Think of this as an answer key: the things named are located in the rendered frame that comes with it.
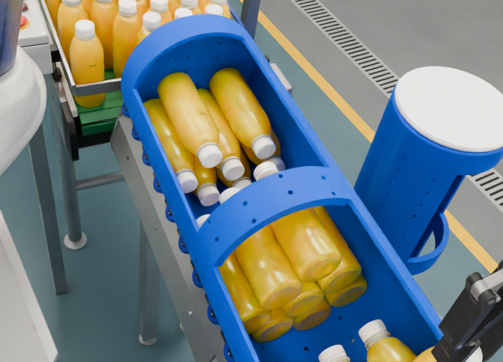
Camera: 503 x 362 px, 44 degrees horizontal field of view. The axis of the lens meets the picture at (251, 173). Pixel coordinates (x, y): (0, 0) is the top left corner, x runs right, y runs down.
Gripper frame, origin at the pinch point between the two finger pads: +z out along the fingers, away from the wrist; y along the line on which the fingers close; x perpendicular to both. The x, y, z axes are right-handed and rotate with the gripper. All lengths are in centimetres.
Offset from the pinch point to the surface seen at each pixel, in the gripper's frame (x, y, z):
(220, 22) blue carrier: 73, 3, 13
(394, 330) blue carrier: 14.3, 11.7, 31.7
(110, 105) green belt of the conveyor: 91, -13, 46
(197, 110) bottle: 60, -6, 21
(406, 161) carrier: 52, 43, 42
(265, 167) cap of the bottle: 41.6, -0.8, 18.6
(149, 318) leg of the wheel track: 73, -9, 118
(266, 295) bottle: 22.4, -8.7, 22.5
